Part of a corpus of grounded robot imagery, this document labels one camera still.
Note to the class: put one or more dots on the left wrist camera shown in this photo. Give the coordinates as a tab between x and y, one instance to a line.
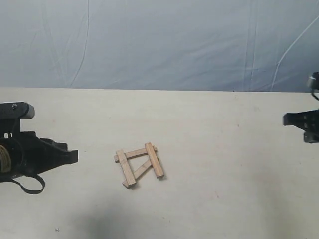
16	110

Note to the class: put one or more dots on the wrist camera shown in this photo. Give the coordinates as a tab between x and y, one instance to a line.
313	82
16	110

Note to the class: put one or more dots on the grey fabric backdrop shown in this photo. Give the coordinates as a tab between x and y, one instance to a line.
199	45

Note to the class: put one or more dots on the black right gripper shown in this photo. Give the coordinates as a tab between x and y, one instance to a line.
307	121

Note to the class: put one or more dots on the wood block behind gripper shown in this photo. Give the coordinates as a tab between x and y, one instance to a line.
134	154

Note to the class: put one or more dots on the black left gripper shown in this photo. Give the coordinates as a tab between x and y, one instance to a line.
28	155

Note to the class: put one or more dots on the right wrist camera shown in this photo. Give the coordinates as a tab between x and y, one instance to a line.
313	82

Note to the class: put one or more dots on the short wooden stick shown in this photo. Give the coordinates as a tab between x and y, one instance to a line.
142	170

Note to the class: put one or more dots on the long wooden stick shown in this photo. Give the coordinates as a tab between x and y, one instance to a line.
154	160

